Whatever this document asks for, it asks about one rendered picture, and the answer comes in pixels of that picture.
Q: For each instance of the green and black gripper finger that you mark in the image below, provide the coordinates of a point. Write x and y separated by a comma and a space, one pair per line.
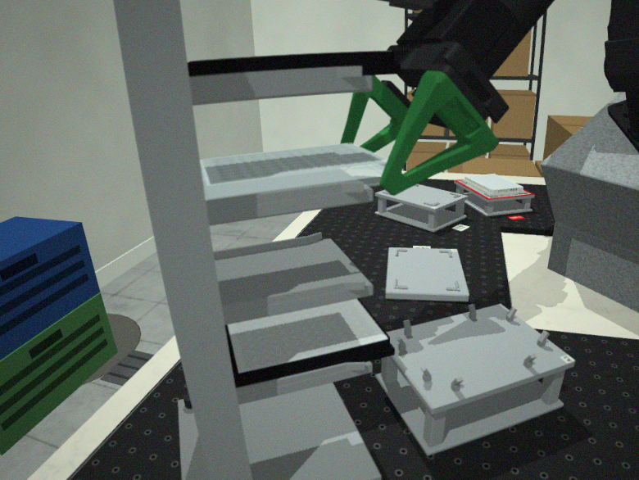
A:
389, 102
436, 93

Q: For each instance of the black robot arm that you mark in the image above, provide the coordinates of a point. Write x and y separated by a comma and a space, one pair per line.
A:
478, 25

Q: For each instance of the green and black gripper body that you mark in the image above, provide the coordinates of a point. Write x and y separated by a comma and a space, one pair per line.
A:
471, 79

